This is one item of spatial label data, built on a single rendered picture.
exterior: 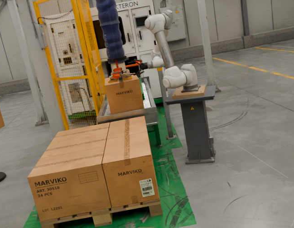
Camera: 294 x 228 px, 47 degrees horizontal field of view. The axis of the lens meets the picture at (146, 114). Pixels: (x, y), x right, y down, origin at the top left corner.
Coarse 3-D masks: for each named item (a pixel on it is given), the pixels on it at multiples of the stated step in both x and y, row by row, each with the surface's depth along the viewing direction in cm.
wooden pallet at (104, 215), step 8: (152, 200) 274; (112, 208) 274; (120, 208) 275; (128, 208) 275; (136, 208) 275; (152, 208) 276; (160, 208) 276; (72, 216) 277; (80, 216) 275; (88, 216) 275; (96, 216) 275; (104, 216) 276; (112, 216) 288; (48, 224) 275; (56, 224) 283; (96, 224) 277; (104, 224) 278
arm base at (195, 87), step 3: (183, 87) 352; (186, 87) 348; (189, 87) 346; (192, 87) 346; (195, 87) 347; (198, 87) 351; (183, 90) 349; (186, 90) 348; (189, 90) 347; (192, 90) 346; (195, 90) 344
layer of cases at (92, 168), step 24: (120, 120) 378; (144, 120) 361; (72, 144) 325; (96, 144) 312; (120, 144) 300; (144, 144) 289; (48, 168) 274; (72, 168) 265; (96, 168) 265; (120, 168) 266; (144, 168) 267; (48, 192) 268; (72, 192) 269; (96, 192) 270; (120, 192) 271; (144, 192) 272; (48, 216) 273
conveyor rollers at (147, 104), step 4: (144, 84) 581; (144, 88) 539; (144, 92) 511; (144, 100) 459; (148, 100) 451; (108, 104) 469; (144, 104) 433; (148, 104) 426; (108, 108) 450; (108, 112) 425
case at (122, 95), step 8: (120, 80) 398; (128, 80) 387; (136, 80) 382; (112, 88) 382; (120, 88) 383; (128, 88) 384; (136, 88) 385; (112, 96) 384; (120, 96) 385; (128, 96) 386; (136, 96) 387; (112, 104) 386; (120, 104) 387; (128, 104) 388; (136, 104) 389; (112, 112) 388; (120, 112) 389
